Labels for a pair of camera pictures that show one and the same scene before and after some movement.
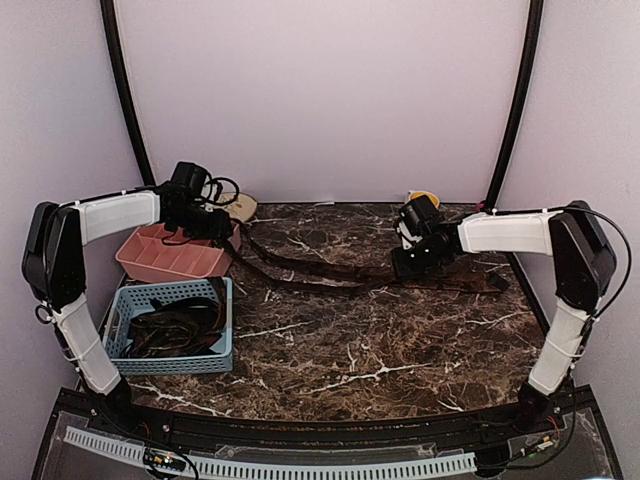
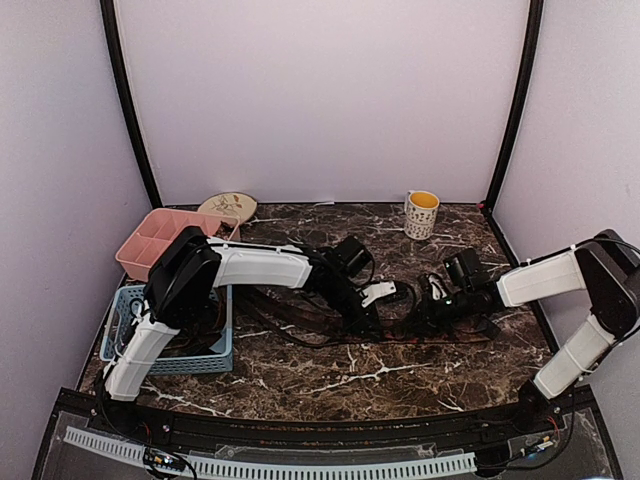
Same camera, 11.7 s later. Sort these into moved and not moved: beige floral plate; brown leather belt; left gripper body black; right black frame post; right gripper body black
Moved: right gripper body black; brown leather belt; left gripper body black
Not moved: right black frame post; beige floral plate
